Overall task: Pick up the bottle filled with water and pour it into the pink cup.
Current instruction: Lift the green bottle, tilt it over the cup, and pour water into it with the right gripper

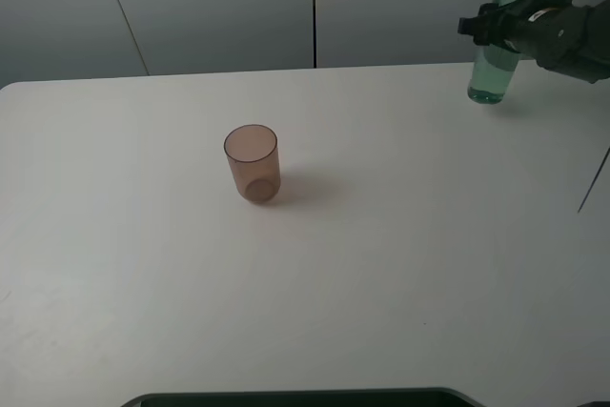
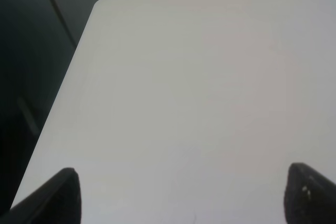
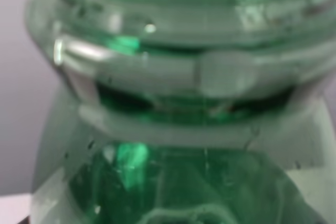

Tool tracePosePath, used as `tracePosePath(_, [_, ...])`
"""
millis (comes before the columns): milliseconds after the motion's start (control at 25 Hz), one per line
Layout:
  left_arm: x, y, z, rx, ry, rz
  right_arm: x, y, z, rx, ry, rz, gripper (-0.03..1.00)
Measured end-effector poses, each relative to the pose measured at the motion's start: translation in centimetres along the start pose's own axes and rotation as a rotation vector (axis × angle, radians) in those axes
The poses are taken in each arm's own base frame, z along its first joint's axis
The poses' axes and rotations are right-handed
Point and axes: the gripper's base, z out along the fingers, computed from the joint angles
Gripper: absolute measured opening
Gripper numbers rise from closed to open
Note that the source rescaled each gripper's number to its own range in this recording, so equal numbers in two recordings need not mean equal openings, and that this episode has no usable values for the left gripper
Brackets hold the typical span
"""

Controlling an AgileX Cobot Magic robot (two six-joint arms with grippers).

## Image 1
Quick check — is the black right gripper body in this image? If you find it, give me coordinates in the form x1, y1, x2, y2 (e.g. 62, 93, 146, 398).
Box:
502, 7, 594, 73

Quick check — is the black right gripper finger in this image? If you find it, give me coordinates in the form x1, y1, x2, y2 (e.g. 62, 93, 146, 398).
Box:
457, 3, 512, 48

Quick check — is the green transparent water bottle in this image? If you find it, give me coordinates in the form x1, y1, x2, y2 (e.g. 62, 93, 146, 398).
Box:
467, 0, 520, 105

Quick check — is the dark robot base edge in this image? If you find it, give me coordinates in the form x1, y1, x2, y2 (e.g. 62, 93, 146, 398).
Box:
126, 388, 478, 407

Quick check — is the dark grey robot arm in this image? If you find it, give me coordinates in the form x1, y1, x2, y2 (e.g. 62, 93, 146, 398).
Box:
457, 0, 609, 83

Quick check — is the pink transparent plastic cup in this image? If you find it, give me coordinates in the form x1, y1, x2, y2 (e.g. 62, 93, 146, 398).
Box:
223, 124, 281, 204

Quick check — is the black cable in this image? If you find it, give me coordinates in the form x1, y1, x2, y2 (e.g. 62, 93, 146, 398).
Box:
577, 144, 610, 214

